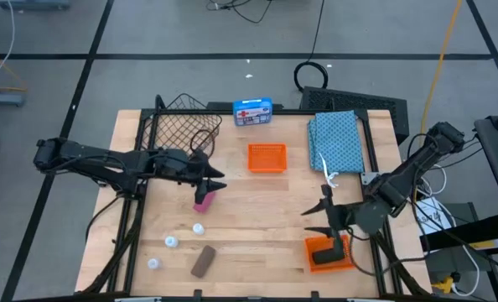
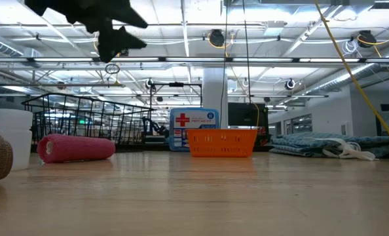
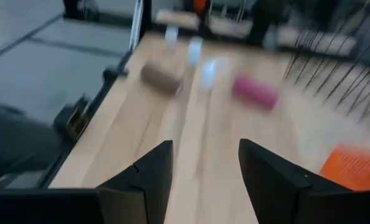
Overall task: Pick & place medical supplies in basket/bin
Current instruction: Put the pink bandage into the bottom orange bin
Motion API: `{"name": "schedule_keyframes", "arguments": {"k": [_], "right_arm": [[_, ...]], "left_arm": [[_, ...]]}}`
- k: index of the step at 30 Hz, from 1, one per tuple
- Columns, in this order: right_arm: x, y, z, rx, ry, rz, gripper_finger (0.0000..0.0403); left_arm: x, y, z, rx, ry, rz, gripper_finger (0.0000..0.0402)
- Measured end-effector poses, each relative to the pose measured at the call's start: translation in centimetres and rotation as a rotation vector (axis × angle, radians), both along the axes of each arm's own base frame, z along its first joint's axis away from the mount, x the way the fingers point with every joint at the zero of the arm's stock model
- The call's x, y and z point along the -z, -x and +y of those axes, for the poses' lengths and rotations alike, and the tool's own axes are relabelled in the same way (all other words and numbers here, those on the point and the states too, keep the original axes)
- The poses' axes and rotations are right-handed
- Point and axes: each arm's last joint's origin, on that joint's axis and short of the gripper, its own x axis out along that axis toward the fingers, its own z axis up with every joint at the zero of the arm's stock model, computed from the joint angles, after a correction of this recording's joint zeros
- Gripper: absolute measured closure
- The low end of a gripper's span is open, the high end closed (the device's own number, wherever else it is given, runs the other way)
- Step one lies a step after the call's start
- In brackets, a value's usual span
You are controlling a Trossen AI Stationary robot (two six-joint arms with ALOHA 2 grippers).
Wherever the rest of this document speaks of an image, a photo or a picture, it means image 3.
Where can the brown bandage roll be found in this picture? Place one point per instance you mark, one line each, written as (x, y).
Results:
(161, 77)

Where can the black table edge clip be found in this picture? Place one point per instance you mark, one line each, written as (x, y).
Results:
(115, 73)

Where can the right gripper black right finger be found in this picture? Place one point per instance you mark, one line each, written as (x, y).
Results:
(266, 186)

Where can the black table-level camera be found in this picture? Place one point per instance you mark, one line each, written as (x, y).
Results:
(74, 119)

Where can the person's leg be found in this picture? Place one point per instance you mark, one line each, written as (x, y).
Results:
(13, 140)

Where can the silver aluminium bracket strip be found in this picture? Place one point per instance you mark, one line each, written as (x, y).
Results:
(136, 25)

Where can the orange plastic mesh basket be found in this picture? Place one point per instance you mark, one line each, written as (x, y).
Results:
(353, 168)

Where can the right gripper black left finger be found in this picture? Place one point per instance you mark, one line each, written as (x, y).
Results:
(150, 180)

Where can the orange storage bin rack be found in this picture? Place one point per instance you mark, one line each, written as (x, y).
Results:
(200, 6)

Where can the pink bandage roll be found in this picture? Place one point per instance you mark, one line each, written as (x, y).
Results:
(256, 92)

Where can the white translucent plastic bottle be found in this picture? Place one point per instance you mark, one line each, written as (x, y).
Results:
(195, 51)

